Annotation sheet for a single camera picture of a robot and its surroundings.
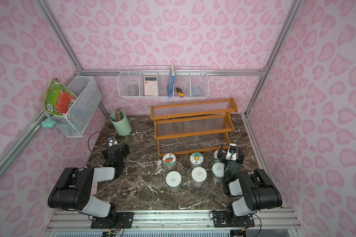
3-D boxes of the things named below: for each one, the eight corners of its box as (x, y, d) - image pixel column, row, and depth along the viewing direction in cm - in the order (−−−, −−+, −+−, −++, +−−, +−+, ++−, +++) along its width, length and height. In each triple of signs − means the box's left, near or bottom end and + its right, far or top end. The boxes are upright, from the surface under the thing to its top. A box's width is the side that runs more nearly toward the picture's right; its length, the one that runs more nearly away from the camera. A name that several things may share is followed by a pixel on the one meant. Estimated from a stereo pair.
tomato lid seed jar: (164, 171, 92) (162, 165, 85) (165, 160, 97) (163, 153, 90) (176, 171, 92) (175, 164, 85) (176, 160, 97) (175, 153, 90)
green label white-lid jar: (167, 191, 84) (165, 185, 76) (168, 178, 89) (166, 171, 81) (181, 191, 84) (181, 185, 76) (181, 178, 89) (181, 171, 81)
